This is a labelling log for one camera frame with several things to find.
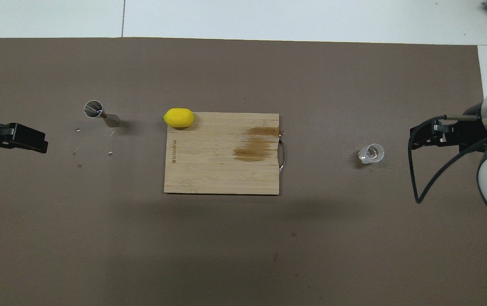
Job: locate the steel double jigger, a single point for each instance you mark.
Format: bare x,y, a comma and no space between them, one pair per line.
109,119

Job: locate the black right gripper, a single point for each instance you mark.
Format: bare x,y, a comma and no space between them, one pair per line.
473,131

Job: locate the yellow lemon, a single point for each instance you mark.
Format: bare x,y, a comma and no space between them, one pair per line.
178,117

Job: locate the brown table mat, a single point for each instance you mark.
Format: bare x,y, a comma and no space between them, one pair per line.
226,246

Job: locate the clear plastic cup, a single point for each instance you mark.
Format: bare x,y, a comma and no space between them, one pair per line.
371,154

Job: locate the bamboo cutting board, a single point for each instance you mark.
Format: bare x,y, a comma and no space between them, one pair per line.
209,161

